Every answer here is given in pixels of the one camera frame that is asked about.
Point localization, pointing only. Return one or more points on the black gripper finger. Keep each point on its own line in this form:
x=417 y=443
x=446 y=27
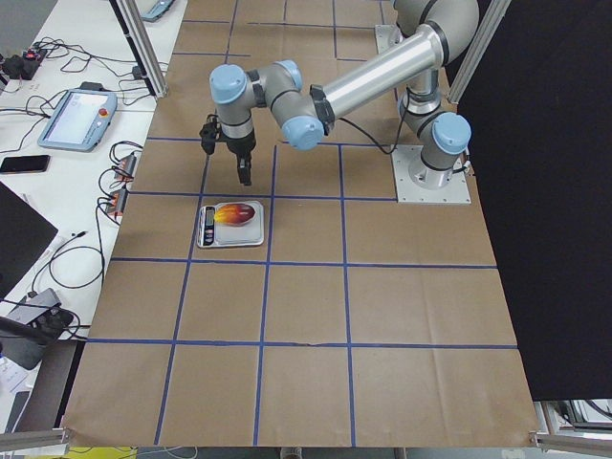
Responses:
x=244 y=169

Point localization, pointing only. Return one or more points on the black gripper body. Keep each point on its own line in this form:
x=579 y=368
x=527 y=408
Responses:
x=240 y=146

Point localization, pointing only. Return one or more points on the red yellow mango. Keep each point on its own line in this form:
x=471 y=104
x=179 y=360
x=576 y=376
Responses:
x=234 y=214

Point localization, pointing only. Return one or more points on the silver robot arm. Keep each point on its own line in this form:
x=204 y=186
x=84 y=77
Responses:
x=434 y=33

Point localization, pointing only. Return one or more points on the silver digital kitchen scale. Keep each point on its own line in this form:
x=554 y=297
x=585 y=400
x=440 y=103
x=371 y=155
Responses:
x=211 y=235

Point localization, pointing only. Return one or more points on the brown paper table cover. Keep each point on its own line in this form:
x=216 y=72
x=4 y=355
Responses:
x=354 y=323

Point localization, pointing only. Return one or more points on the blue teach pendant tablet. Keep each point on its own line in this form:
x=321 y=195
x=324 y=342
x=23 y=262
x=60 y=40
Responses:
x=79 y=121

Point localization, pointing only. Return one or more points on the black smartphone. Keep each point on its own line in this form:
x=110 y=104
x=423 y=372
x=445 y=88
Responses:
x=25 y=164

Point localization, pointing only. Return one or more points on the black laptop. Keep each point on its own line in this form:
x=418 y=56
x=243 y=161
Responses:
x=25 y=235

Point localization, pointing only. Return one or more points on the grey usb hub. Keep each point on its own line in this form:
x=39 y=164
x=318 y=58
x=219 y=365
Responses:
x=30 y=309

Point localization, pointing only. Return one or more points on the aluminium frame post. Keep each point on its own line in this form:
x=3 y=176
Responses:
x=133 y=29

